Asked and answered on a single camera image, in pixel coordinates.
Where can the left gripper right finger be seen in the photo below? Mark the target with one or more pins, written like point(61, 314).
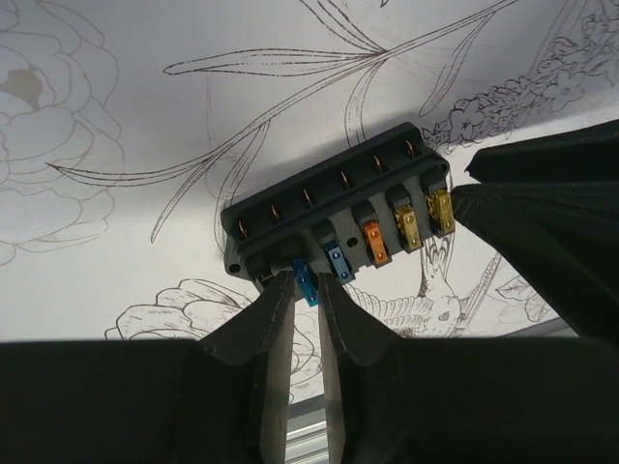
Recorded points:
point(391, 399)

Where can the aluminium rail frame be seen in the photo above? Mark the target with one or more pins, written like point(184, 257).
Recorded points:
point(306, 439)

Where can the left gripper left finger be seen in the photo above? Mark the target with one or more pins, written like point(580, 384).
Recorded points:
point(219, 399)

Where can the black fuse box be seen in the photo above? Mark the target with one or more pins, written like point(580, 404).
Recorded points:
point(353, 210)

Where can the floral printed table mat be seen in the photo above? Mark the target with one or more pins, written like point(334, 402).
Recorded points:
point(126, 125)

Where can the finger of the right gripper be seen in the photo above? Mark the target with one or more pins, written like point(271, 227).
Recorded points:
point(585, 155)
point(562, 238)

